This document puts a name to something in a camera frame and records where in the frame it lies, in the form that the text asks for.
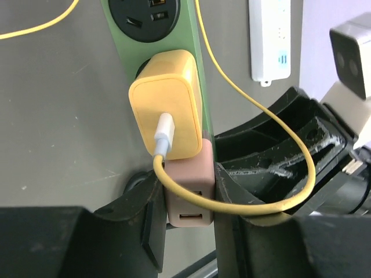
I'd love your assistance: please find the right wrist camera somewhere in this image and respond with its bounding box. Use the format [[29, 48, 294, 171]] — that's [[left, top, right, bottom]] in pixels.
[[322, 12, 370, 149]]

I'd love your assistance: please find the white power strip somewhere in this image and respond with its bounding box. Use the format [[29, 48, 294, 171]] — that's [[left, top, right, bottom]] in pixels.
[[248, 0, 291, 87]]

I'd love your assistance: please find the green power strip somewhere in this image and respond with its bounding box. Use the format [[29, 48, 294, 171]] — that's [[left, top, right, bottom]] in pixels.
[[102, 1, 212, 166]]

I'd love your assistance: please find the yellow charger cable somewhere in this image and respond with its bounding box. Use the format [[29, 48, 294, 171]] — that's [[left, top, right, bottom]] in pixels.
[[0, 0, 317, 218]]

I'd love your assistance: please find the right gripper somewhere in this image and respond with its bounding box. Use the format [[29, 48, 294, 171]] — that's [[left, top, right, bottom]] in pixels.
[[215, 87, 370, 215]]

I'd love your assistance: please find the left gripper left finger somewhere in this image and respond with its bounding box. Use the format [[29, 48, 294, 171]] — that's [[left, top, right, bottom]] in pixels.
[[1, 172, 166, 277]]

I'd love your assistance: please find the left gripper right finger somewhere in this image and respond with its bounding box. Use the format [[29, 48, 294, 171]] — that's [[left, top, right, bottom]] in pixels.
[[213, 160, 371, 278]]

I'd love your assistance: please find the orange small charger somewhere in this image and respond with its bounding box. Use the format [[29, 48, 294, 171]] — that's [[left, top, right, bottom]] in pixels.
[[129, 50, 202, 159]]

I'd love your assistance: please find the brown pink small charger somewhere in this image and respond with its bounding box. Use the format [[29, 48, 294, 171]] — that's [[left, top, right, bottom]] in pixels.
[[165, 138, 216, 227]]

